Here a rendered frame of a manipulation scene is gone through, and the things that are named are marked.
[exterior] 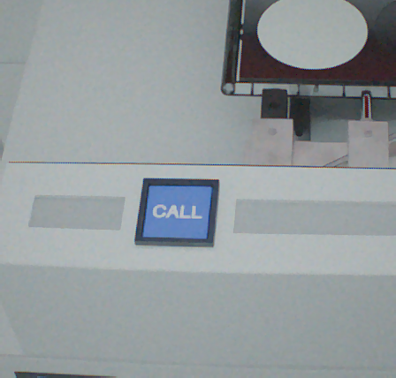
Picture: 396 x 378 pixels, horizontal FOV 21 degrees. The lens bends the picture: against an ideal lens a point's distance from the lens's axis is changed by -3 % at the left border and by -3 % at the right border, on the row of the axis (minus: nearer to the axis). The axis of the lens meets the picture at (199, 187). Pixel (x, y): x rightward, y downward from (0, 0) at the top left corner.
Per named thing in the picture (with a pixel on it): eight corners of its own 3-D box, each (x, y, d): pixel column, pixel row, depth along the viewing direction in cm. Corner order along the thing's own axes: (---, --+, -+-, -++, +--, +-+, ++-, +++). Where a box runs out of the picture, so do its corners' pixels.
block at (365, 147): (346, 141, 91) (347, 118, 88) (386, 142, 90) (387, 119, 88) (346, 218, 86) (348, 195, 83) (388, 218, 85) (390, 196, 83)
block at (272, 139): (254, 139, 92) (252, 116, 89) (293, 140, 91) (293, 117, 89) (248, 216, 87) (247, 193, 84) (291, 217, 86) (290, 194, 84)
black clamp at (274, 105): (262, 104, 93) (262, 84, 91) (288, 105, 93) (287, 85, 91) (261, 135, 91) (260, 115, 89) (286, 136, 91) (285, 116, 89)
